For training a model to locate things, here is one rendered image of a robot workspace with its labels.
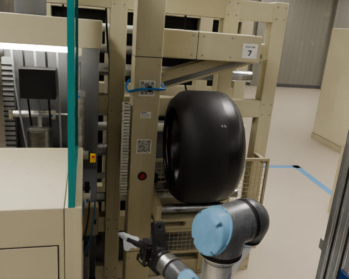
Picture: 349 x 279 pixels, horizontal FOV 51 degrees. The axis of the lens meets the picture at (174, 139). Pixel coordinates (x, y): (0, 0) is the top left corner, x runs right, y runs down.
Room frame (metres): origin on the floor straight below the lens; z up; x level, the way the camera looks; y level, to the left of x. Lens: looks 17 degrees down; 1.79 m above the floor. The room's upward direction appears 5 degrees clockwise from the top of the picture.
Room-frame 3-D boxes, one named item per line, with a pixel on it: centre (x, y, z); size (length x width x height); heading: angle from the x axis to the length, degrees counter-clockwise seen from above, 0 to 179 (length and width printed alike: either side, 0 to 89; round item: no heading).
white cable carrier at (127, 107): (1.75, 0.24, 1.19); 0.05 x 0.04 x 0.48; 14
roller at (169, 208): (1.75, -0.12, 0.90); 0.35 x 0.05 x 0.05; 104
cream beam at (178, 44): (2.20, -0.12, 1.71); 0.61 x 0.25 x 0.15; 104
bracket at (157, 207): (1.84, 0.09, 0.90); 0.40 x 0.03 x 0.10; 14
